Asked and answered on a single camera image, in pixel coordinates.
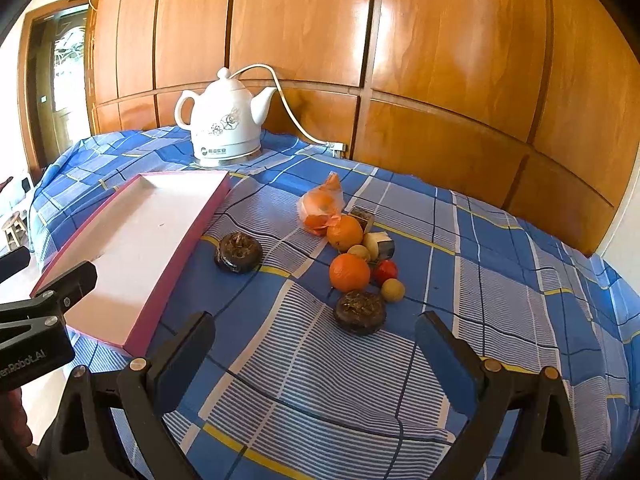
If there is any white kettle power cord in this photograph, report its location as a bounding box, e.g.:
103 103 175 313
229 63 348 157

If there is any white ceramic electric kettle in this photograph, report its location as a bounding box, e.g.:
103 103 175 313
174 67 277 167

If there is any orange fruit with stem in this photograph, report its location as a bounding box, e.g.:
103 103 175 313
326 214 363 252

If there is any blue plaid tablecloth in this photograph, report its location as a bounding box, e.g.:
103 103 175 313
27 126 640 480

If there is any small wooden stool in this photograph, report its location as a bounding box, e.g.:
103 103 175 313
1 211 28 250

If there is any dark sugarcane piece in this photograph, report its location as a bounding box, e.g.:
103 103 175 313
348 206 375 234

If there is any wooden glass door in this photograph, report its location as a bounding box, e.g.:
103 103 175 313
17 0 91 183

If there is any pale-cut sugarcane piece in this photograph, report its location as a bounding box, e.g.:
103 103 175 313
362 231 395 261

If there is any small yellow-green fruit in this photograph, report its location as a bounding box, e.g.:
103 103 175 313
347 244 371 263

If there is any pink-edged white box tray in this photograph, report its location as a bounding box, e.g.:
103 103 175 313
34 170 231 356

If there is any person left hand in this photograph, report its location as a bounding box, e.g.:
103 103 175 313
0 388 32 448

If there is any small red fruit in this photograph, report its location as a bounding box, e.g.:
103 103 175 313
371 259 398 287

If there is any wooden panel wardrobe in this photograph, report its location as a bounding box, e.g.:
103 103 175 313
88 0 639 255

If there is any small yellow round fruit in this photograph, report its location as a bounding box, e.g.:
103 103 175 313
381 278 406 304

